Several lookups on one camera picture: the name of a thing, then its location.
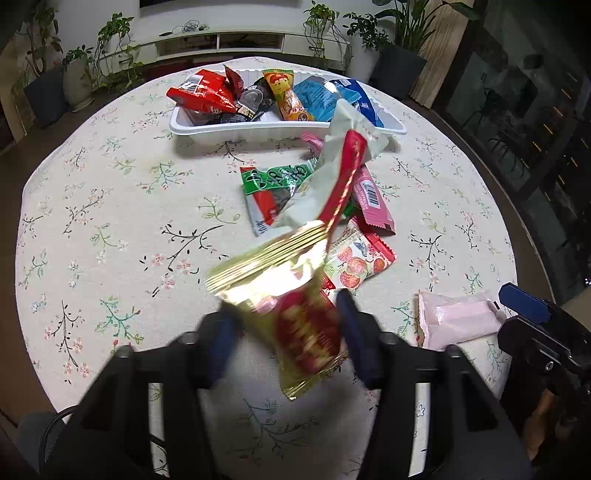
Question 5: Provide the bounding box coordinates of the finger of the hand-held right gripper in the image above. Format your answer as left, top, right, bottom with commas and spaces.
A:
498, 284, 553, 325
498, 318, 578, 370

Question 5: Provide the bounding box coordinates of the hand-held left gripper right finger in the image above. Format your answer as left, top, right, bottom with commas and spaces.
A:
336, 288, 536, 480

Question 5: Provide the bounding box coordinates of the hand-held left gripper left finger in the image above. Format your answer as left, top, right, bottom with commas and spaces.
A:
41, 311, 241, 480

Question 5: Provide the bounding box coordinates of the gold snack packet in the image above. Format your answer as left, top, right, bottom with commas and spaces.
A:
205, 220, 349, 401

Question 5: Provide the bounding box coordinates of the white plastic tray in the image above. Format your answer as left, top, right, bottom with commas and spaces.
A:
169, 68, 408, 141

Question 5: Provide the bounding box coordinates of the dark blue snack packet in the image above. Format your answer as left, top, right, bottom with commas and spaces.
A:
330, 78, 386, 129

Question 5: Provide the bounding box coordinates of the light blue snack packet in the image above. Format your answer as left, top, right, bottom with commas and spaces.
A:
293, 76, 345, 123

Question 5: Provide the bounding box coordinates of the orange snack packet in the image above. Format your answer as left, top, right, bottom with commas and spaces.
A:
262, 69, 317, 123

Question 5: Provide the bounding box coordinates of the black snack packet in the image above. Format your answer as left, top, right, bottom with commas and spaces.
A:
233, 76, 280, 121

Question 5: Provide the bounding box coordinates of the small dark red snack packet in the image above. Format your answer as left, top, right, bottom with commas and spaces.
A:
224, 65, 245, 100

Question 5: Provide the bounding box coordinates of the person's right hand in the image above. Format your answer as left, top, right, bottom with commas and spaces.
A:
524, 388, 575, 462

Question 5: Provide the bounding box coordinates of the red tomato print snack packet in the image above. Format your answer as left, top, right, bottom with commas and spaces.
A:
321, 228, 398, 291

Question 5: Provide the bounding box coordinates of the pale pink snack packet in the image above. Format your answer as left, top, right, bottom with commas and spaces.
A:
417, 290, 506, 350

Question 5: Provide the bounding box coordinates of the pink striped snack packet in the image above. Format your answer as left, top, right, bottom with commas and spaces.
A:
302, 133, 396, 236

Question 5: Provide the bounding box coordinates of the white and red snack packet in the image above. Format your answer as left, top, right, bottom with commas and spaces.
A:
272, 99, 391, 232

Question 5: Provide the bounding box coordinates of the green snack packet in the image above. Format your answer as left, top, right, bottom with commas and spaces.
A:
239, 159, 358, 237

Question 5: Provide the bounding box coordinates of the glass balcony door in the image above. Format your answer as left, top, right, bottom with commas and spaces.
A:
434, 0, 591, 301

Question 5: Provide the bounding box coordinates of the grey round object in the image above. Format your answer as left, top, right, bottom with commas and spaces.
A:
17, 405, 81, 480

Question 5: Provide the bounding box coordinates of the beige curtain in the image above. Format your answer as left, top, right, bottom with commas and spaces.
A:
409, 0, 485, 109

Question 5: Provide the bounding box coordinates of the broad-leaf plant in dark pot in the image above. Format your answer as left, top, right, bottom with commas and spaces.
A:
372, 0, 481, 88

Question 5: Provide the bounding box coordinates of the bushy plant in white pot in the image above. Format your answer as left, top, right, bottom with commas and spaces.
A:
344, 11, 389, 84

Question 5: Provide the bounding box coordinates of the plant in grey-white pot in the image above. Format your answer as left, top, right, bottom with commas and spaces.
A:
62, 46, 95, 112

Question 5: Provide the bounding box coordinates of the white television cabinet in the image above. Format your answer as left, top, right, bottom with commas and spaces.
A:
129, 28, 354, 63

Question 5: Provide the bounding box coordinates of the leafy tree in dark pot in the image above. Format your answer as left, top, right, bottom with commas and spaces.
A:
14, 4, 68, 127

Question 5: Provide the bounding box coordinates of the hanging vine plant on cabinet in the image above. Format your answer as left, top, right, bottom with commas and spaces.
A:
302, 0, 352, 70

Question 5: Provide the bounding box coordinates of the trailing vine plant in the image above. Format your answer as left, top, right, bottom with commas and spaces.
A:
92, 13, 146, 93

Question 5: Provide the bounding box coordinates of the tangle of cables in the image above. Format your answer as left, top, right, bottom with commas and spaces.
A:
171, 18, 208, 35

